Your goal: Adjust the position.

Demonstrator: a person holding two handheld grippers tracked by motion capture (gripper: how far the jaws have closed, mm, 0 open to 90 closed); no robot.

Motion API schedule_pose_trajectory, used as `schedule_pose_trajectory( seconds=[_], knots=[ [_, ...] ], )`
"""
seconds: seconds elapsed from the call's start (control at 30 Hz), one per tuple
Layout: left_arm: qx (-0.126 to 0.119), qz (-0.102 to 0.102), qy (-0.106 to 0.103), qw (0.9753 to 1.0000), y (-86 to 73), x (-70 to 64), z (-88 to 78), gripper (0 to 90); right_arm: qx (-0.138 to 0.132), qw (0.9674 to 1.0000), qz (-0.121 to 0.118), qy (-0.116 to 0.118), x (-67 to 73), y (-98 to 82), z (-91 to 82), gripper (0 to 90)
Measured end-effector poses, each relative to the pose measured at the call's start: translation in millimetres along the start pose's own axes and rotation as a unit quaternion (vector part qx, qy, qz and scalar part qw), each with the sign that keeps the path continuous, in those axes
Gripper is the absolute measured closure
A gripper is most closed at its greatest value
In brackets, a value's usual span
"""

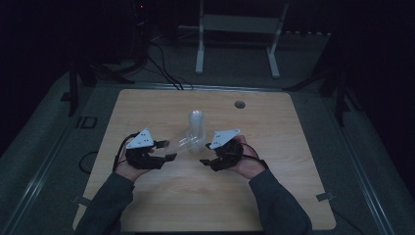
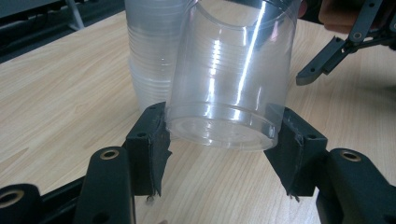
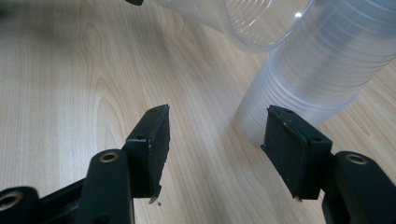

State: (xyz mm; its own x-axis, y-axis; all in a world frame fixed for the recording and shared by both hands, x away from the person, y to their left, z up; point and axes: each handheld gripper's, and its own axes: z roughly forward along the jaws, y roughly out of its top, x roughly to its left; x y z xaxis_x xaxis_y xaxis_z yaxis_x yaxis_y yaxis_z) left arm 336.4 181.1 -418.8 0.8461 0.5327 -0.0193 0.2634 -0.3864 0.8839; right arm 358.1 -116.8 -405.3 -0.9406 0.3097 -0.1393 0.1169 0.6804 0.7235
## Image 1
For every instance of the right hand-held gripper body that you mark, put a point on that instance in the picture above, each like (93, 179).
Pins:
(225, 151)

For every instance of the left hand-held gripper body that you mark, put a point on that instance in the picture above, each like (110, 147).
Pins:
(143, 153)

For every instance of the single clear cup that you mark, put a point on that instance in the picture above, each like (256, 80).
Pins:
(181, 143)

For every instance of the clear plastic bottle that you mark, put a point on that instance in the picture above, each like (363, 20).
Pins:
(196, 130)

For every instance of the person's left hand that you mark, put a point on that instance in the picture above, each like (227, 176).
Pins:
(129, 169)

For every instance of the person's right hand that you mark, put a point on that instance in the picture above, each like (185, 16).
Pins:
(249, 163)

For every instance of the grey tape tab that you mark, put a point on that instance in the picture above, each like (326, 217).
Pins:
(80, 200)
(325, 196)

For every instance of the black metal stand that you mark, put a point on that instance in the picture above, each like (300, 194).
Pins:
(81, 78)
(332, 78)

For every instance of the dark equipment with red light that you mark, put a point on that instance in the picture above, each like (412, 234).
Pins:
(141, 29)

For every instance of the white metal stand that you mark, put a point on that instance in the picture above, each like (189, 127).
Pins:
(238, 24)

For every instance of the white power strip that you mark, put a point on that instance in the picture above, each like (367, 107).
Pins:
(308, 33)

